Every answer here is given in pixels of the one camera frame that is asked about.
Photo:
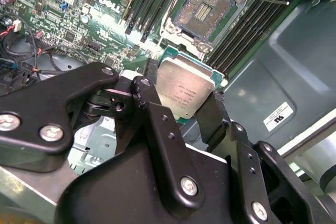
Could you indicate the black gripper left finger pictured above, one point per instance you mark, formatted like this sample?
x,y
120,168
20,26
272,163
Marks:
x,y
39,98

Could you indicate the silver CPU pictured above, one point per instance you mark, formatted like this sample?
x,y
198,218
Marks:
x,y
183,90

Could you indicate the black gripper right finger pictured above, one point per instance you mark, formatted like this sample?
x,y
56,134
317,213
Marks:
x,y
246,182

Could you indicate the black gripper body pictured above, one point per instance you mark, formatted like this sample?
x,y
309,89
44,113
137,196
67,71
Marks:
x,y
118,195

